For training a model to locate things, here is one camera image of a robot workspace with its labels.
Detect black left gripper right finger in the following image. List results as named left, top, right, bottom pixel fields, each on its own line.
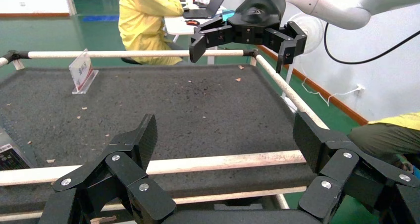
left=292, top=112, right=420, bottom=224

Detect dark laptop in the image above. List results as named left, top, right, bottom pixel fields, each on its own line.
left=182, top=0, right=230, bottom=20

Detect brown cardboard divider box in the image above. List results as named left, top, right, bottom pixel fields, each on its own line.
left=90, top=215, right=117, bottom=224

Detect grey power supply coloured wires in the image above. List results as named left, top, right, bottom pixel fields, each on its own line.
left=0, top=112, right=37, bottom=171

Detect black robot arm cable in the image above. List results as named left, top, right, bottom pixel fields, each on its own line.
left=324, top=22, right=420, bottom=65

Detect crouching person olive trousers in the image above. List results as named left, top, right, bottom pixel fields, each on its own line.
left=347, top=112, right=420, bottom=174

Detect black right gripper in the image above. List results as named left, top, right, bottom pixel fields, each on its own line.
left=189, top=0, right=308, bottom=74

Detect black foam cart mat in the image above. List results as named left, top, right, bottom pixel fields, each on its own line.
left=0, top=64, right=317, bottom=197

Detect white pedestal fan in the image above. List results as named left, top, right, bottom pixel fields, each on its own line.
left=284, top=12, right=325, bottom=113

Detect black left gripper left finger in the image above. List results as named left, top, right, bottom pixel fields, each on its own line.
left=39, top=113, right=178, bottom=224

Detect white power cable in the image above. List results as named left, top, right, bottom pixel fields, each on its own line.
left=301, top=77, right=362, bottom=107

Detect acrylic sign with red stripe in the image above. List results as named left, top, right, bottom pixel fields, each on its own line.
left=68, top=48, right=99, bottom=95

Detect seated person in yellow jacket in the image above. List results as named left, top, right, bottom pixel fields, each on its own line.
left=118, top=0, right=185, bottom=66

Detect white desk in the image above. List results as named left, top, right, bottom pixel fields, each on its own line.
left=163, top=6, right=230, bottom=65

